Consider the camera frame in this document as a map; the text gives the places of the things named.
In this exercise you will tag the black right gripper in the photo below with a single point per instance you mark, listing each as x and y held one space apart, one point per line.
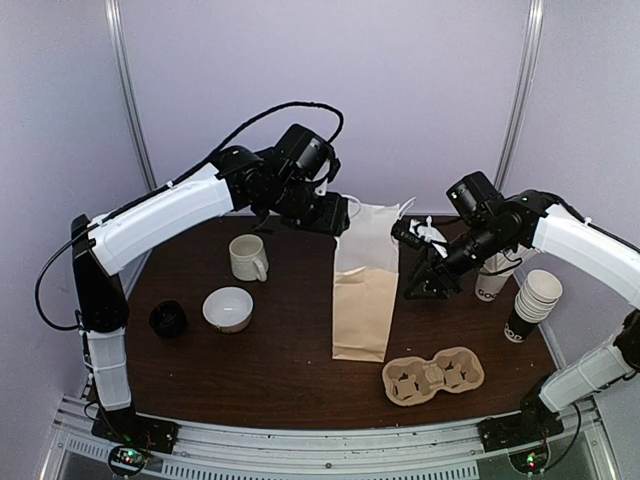
434 272

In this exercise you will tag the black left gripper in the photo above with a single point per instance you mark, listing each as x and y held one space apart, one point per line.
331 221

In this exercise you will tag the brown paper bag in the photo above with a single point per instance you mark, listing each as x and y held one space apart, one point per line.
365 279

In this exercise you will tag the cardboard two-cup carrier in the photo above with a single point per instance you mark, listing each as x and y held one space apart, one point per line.
410 381

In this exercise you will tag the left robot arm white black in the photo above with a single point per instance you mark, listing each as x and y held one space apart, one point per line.
288 179

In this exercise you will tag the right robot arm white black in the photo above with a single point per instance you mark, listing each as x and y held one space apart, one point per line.
548 224

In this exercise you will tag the white cup holding straws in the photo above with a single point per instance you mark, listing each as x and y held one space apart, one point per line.
489 283

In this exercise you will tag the white ceramic mug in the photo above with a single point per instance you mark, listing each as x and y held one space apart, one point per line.
248 258

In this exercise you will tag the stack of paper cups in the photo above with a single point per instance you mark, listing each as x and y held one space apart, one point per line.
537 297

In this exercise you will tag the white ceramic bowl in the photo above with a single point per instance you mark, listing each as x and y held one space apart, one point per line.
228 309

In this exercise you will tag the stack of black lids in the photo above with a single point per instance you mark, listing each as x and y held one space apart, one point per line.
168 319

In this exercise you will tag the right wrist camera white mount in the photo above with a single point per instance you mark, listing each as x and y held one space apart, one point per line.
417 234

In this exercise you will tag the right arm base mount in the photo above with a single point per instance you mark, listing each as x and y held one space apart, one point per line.
513 430

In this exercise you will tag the aluminium front rail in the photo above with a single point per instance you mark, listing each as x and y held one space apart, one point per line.
452 450

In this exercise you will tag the right aluminium frame post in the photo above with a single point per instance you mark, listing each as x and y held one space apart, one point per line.
528 63

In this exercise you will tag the aluminium frame post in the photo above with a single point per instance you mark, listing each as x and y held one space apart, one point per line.
528 63
117 37

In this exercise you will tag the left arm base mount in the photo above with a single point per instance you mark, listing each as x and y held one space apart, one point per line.
146 434

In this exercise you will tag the left aluminium frame post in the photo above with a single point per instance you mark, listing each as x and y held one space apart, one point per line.
117 37

